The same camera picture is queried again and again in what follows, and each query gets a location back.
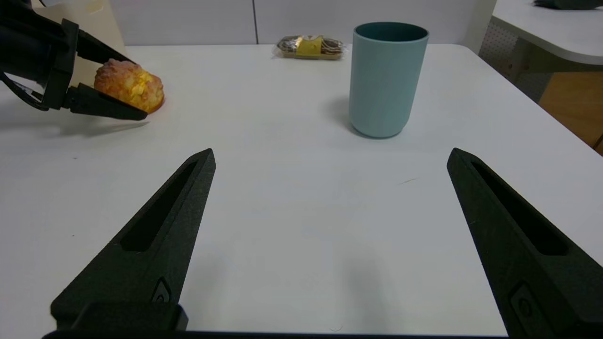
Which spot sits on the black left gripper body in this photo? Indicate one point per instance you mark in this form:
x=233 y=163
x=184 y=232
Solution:
x=33 y=47

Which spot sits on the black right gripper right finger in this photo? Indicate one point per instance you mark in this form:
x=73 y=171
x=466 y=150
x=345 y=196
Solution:
x=518 y=254

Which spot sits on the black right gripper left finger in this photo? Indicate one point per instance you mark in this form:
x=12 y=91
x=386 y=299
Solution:
x=155 y=240

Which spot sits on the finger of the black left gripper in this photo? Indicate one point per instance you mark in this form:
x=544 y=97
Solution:
x=103 y=106
x=94 y=49

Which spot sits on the golden crusty bread bun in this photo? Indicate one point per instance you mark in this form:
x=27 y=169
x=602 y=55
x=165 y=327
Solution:
x=132 y=84

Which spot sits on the wrapped chocolate snack packet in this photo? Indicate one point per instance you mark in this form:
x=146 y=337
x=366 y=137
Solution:
x=308 y=48

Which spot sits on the light blue cup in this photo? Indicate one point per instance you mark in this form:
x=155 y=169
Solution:
x=384 y=84

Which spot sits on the white side table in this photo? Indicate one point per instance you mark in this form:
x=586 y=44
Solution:
x=556 y=28

